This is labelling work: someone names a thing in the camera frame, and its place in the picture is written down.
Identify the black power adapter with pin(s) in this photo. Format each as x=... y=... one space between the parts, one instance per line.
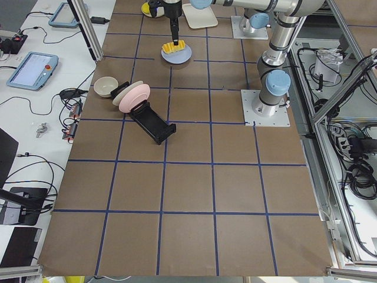
x=99 y=20

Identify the white round plate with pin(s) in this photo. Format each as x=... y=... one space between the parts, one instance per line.
x=156 y=9

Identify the orange swirl bread roll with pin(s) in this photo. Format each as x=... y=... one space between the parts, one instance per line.
x=170 y=47

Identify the cream plate in rack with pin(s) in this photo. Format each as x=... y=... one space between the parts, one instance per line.
x=117 y=99

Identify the white rectangular tray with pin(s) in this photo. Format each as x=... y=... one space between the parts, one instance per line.
x=199 y=18

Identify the light blue plate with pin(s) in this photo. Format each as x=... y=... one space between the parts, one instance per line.
x=178 y=57

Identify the beige bowl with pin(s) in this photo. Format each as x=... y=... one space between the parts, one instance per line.
x=105 y=85

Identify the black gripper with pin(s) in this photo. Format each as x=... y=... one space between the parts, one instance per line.
x=171 y=9

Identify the blue teach pendant tablet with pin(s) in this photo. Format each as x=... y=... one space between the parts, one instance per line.
x=34 y=71

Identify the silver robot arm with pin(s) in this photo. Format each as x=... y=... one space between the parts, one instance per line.
x=274 y=80
x=290 y=12

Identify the black dish rack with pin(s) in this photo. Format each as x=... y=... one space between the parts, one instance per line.
x=157 y=128

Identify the aluminium frame post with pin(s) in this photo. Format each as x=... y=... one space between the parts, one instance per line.
x=82 y=17

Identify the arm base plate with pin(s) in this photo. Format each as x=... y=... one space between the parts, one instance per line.
x=250 y=29
x=260 y=115

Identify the black camera stand base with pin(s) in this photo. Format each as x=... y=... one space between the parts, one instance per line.
x=22 y=206

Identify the pink plate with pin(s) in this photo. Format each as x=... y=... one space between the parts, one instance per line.
x=134 y=98

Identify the yellow lemon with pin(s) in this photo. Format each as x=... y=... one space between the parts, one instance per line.
x=145 y=8

